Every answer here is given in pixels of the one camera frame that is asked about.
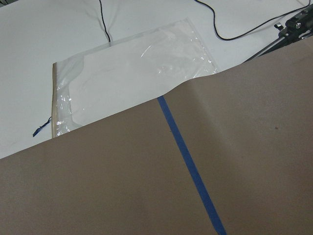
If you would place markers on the clear plastic bag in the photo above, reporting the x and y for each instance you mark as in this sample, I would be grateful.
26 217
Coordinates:
116 76

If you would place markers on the brown paper table cover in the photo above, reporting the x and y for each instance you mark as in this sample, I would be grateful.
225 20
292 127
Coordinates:
227 154

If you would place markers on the black clamp tool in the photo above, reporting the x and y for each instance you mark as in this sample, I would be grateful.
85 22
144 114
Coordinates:
297 28

